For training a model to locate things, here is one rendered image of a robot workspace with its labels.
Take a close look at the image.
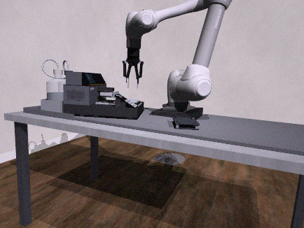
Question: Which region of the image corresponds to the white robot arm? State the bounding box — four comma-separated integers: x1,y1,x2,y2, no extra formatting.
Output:
125,0,232,112

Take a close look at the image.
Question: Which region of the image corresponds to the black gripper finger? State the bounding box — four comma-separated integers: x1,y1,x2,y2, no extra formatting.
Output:
123,60,132,88
134,60,144,89

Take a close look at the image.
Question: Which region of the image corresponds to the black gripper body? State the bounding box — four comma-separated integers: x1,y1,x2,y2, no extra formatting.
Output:
126,48,140,66

